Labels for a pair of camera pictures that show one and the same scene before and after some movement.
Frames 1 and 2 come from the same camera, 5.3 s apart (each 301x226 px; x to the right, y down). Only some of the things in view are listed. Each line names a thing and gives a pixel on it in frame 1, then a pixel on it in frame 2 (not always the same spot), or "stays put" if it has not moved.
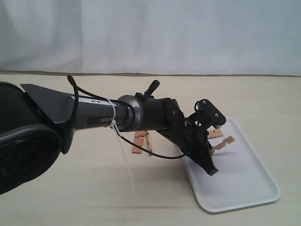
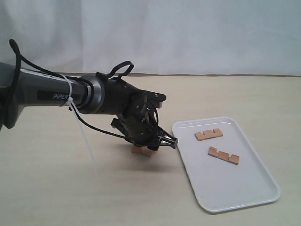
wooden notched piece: x=229 y=140 → x=233 y=159
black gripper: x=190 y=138 → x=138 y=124
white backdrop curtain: x=254 y=37 stays put
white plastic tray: x=241 y=181 stays put
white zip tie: x=114 y=125 → x=71 y=101
